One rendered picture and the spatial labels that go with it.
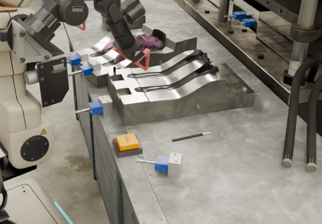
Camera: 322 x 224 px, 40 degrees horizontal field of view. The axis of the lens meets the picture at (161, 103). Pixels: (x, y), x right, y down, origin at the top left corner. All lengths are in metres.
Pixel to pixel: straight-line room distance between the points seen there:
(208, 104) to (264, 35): 0.76
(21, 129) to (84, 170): 1.13
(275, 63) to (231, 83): 0.44
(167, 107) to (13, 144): 0.54
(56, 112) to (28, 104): 1.65
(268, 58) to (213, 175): 0.93
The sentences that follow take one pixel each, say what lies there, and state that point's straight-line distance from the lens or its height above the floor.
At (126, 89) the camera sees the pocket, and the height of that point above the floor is 0.88.
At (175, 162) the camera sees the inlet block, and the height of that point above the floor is 0.85.
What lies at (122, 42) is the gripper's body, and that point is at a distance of 1.43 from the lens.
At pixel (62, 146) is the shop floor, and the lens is 2.83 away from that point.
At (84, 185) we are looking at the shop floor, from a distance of 2.52.
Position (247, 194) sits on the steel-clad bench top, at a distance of 1.30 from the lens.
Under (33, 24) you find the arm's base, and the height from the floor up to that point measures 1.22.
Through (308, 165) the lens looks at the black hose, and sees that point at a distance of 1.42.
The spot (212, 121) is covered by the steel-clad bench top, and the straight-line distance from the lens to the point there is 1.58.
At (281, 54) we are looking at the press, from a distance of 2.20.
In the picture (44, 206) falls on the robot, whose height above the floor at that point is 0.28.
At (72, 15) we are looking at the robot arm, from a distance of 1.27.
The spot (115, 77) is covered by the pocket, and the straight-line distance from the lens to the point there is 1.68.
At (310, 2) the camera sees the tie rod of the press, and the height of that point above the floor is 1.14.
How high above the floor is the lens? 1.66
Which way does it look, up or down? 31 degrees down
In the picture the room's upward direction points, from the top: 2 degrees clockwise
